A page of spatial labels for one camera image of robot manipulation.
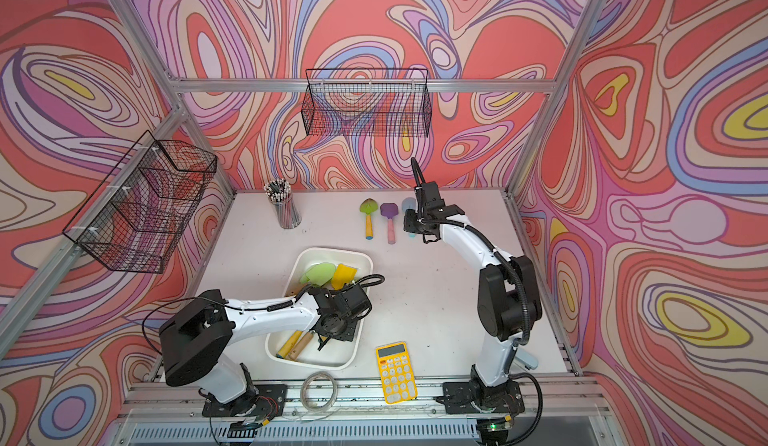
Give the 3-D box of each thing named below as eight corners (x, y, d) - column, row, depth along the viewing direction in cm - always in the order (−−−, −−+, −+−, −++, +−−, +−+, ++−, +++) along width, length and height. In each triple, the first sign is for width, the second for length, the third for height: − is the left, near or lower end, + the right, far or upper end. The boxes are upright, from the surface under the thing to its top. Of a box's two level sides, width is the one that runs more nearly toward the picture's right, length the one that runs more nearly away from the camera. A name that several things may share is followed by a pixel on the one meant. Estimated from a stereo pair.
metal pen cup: (276, 229, 110) (261, 196, 96) (282, 212, 115) (268, 178, 102) (298, 229, 110) (286, 196, 96) (303, 212, 115) (291, 178, 102)
